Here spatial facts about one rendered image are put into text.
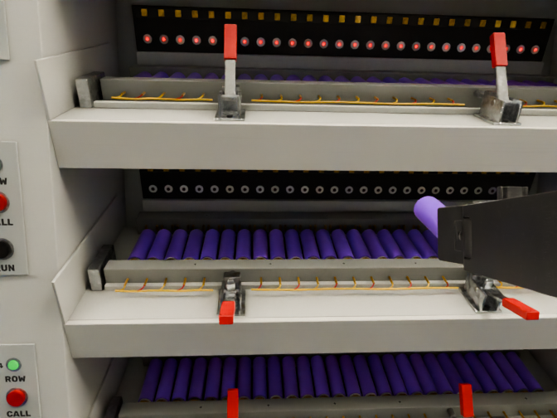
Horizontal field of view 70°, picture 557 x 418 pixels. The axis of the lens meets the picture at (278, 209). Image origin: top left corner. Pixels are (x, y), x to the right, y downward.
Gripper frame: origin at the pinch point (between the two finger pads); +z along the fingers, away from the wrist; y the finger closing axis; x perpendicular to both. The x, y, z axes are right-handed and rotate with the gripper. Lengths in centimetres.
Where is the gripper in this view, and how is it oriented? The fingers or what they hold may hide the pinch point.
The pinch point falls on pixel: (502, 235)
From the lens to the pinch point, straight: 22.2
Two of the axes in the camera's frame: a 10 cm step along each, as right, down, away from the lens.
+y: -10.0, 0.0, -0.6
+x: 0.0, 10.0, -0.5
